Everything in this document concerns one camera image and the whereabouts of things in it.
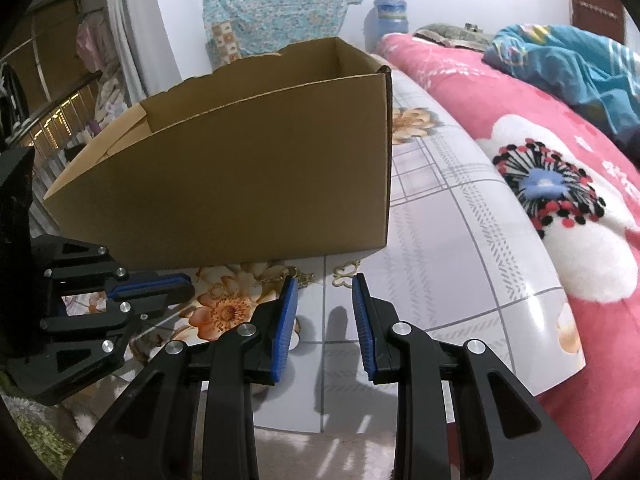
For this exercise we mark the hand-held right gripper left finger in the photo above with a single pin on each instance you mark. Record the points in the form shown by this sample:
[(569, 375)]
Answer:
[(285, 330)]

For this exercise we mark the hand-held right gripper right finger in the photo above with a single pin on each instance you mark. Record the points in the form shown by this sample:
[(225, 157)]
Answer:
[(362, 330)]

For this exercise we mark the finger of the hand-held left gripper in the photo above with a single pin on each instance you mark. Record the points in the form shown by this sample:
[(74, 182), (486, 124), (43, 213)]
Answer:
[(90, 360), (155, 287)]

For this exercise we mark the gold butterfly pendant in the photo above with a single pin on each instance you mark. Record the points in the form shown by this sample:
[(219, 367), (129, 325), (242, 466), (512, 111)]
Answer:
[(341, 272)]

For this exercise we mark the brown cardboard box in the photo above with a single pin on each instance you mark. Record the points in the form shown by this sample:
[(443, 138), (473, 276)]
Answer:
[(250, 170)]

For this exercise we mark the plaid floral tablecloth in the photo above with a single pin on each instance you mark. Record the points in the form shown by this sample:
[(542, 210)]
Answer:
[(450, 240)]

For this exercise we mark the hanging pink clothes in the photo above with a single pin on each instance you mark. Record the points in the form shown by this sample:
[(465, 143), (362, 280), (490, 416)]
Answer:
[(90, 42)]

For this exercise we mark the white curtain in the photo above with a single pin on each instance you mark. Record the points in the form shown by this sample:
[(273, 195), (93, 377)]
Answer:
[(125, 35)]

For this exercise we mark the pink floral blanket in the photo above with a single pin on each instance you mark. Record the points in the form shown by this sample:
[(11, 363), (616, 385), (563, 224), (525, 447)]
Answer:
[(500, 90)]

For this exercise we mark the teal floral hanging cloth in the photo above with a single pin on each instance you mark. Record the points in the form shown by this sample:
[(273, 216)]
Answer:
[(270, 5)]

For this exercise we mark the camouflage cloth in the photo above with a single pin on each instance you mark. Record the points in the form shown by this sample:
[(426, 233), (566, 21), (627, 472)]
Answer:
[(450, 35)]

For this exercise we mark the blue water jug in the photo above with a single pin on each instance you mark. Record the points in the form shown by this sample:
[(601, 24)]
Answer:
[(391, 17)]

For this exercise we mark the blue printed blanket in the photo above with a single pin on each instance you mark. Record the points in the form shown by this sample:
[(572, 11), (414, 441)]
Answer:
[(575, 65)]

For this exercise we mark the brown wooden door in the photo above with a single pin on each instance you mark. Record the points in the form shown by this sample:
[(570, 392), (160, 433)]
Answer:
[(595, 5)]

